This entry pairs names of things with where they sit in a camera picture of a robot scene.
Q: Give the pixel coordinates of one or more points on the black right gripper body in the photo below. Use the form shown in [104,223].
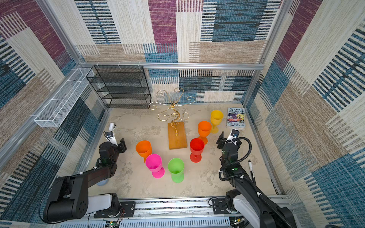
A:
[221,140]

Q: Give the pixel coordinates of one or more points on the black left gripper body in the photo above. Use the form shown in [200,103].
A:
[121,148]

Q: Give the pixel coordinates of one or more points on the orange front wine glass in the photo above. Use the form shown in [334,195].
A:
[204,129]

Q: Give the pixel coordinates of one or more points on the orange wine glass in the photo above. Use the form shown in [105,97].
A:
[144,149]
[204,129]

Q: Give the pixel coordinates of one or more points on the yellow plastic wine glass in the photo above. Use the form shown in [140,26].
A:
[216,119]

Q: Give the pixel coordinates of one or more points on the orange back wine glass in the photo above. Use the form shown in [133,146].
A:
[144,149]

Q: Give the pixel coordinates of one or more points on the red plastic wine glass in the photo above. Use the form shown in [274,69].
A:
[196,146]

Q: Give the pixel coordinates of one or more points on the pink plastic wine glass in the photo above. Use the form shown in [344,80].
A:
[155,165]

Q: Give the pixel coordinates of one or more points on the green plastic wine glass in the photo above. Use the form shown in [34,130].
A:
[176,169]

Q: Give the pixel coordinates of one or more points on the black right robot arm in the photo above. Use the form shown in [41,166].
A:
[246,198]

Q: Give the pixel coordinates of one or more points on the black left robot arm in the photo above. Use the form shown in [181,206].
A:
[69,197]

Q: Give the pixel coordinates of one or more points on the colourful story book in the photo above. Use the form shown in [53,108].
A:
[236,118]

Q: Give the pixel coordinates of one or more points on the black marker pen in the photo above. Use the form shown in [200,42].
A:
[252,172]

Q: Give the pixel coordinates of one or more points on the blue sponge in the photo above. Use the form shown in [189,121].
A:
[103,182]

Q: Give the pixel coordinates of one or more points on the black mesh shelf unit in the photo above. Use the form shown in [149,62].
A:
[120,86]

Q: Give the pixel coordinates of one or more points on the gold wire glass rack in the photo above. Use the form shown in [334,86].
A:
[175,120]

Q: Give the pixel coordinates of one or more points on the white wire wall basket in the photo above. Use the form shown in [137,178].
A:
[58,108]

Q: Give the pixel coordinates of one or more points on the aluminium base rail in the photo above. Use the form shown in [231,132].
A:
[200,212]

